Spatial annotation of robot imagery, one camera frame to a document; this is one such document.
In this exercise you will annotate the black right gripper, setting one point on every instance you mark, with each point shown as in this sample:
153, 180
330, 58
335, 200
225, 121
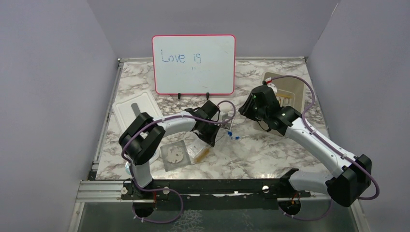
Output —
245, 109

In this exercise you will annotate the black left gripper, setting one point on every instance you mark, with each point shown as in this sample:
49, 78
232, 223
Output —
211, 139

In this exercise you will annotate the small clear zip bag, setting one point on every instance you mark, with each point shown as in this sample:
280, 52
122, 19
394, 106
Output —
196, 148

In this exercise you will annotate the bag of filter paper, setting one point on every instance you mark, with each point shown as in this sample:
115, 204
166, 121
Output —
175, 155

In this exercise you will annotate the yellow rubber tubing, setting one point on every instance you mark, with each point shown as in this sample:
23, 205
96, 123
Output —
285, 95

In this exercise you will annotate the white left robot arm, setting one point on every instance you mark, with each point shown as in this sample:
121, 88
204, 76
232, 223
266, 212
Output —
141, 139

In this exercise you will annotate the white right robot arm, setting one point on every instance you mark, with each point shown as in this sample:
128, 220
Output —
349, 175

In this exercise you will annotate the small bag black granules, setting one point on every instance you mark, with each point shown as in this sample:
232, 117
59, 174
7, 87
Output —
225, 117

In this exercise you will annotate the beige plastic bin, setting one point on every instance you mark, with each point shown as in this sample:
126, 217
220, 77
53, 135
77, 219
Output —
293, 85

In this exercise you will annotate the pink framed whiteboard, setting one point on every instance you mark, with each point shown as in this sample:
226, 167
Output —
194, 64

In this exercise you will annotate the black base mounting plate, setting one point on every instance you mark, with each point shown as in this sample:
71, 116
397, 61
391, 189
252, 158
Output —
213, 194

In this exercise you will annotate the white plastic container lid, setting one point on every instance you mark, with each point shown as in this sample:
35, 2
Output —
127, 110

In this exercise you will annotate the blue item blister pack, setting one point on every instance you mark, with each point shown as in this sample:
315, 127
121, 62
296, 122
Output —
151, 161

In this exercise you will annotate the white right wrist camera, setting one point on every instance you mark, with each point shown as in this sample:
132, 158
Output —
268, 82

